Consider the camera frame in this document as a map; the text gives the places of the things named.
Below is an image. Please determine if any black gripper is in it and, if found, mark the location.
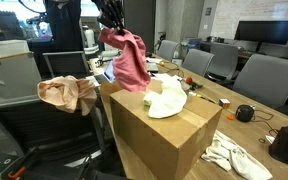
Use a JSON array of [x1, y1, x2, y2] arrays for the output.
[[91, 0, 127, 35]]

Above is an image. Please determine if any pink cloth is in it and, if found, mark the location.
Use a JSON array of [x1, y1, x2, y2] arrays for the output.
[[98, 27, 152, 94]]

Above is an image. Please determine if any peach cloth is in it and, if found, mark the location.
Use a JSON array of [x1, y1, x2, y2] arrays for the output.
[[36, 75, 99, 117]]

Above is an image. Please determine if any grey conference chair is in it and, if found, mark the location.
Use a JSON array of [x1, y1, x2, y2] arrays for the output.
[[181, 48, 215, 78], [205, 42, 240, 83], [231, 53, 288, 116], [156, 39, 179, 62]]

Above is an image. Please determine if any black mesh chair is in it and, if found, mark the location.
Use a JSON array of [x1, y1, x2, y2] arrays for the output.
[[41, 50, 93, 81]]

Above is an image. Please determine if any small open cardboard box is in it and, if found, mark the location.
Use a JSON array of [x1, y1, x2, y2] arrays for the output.
[[98, 79, 124, 103]]

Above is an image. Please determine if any large cardboard box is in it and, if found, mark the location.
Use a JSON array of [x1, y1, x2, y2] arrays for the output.
[[109, 79, 224, 180]]

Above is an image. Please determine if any office chair with headrest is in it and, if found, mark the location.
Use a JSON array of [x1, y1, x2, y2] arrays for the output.
[[0, 94, 107, 180]]

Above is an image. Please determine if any dark grey door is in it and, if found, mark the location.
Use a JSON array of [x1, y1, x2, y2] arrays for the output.
[[123, 0, 157, 54]]

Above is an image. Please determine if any white appliance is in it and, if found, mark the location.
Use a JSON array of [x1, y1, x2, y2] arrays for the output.
[[82, 27, 100, 56]]

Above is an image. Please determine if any silver laptop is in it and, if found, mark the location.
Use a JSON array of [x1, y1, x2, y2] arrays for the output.
[[85, 59, 118, 88]]

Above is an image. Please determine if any white paper sheet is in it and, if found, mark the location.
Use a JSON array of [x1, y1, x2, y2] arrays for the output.
[[145, 56, 164, 65]]

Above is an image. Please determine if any black curtain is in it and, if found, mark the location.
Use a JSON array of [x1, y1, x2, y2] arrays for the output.
[[43, 0, 85, 53]]

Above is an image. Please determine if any white paper stack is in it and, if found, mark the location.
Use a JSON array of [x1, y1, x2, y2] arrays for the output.
[[149, 72, 185, 84]]

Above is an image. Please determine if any cream white cloth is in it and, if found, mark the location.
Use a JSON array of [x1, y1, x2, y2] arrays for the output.
[[142, 77, 189, 120]]

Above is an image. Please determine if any green black small device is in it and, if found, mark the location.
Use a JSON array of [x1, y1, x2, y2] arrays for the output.
[[191, 81, 205, 91]]

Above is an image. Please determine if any grey cabinet wooden top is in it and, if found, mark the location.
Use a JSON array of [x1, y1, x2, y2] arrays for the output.
[[0, 51, 43, 102]]

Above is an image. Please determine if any Rubik's cube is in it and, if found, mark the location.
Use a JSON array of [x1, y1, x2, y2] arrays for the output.
[[218, 97, 232, 110]]

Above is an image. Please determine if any black computer monitor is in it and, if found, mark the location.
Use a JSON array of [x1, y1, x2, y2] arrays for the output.
[[233, 20, 288, 46]]

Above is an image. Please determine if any round black speaker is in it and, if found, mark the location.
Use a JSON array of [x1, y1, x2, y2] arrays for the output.
[[234, 104, 256, 124]]

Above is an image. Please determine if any white rag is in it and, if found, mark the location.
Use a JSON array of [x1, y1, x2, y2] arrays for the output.
[[200, 129, 274, 180]]

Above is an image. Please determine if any orange black bar clamp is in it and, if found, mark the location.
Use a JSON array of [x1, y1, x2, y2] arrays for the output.
[[0, 145, 41, 180]]

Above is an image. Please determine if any black cylindrical device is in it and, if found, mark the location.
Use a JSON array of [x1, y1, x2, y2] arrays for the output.
[[267, 125, 288, 167]]

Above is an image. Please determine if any wall whiteboard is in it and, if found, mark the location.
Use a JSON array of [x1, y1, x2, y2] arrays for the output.
[[210, 0, 288, 41]]

